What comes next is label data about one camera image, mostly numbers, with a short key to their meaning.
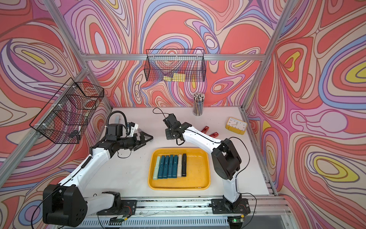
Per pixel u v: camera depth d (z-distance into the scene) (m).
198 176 0.83
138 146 0.71
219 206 0.72
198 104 1.06
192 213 0.73
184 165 0.84
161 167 0.84
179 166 0.84
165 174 0.82
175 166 0.84
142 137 0.71
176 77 0.82
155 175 0.81
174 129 0.66
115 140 0.64
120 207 0.72
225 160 0.48
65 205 0.39
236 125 1.05
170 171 0.83
